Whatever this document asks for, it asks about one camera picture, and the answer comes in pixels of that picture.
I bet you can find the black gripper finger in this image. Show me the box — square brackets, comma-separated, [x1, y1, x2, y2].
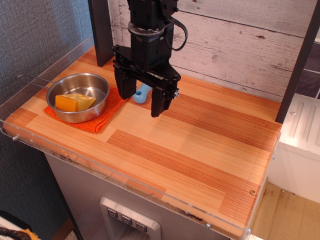
[151, 88, 172, 118]
[114, 65, 137, 99]

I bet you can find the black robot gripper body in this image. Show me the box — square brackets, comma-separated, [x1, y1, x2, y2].
[113, 34, 181, 99]

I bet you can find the yellow cheese wedge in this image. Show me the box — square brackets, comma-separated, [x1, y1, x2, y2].
[55, 93, 96, 112]

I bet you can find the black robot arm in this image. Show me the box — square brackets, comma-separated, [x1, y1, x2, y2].
[113, 0, 188, 118]

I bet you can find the black orange object corner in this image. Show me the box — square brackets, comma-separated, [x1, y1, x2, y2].
[0, 210, 39, 240]

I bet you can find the blue grey toy scoop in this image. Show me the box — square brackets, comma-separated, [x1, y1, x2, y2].
[132, 83, 152, 104]

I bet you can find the orange knitted cloth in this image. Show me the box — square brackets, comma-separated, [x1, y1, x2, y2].
[43, 87, 128, 134]

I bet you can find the stainless steel pot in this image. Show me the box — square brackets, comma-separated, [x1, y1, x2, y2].
[17, 72, 110, 124]

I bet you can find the grey toy fridge cabinet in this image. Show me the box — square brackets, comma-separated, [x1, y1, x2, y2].
[44, 152, 245, 240]

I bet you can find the clear acrylic table guard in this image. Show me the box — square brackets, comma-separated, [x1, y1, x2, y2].
[0, 37, 282, 238]

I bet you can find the silver dispenser button panel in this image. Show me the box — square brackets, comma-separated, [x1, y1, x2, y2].
[99, 196, 162, 240]

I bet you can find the white toy sink unit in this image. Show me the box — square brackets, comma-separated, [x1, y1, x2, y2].
[267, 94, 320, 203]

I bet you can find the dark left shelf post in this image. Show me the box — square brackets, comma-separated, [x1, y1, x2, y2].
[88, 0, 114, 67]

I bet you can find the dark shelf post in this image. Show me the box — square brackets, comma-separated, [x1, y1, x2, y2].
[275, 0, 320, 124]
[88, 0, 114, 67]

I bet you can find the dark right shelf post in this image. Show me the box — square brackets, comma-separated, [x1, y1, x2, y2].
[275, 0, 320, 124]

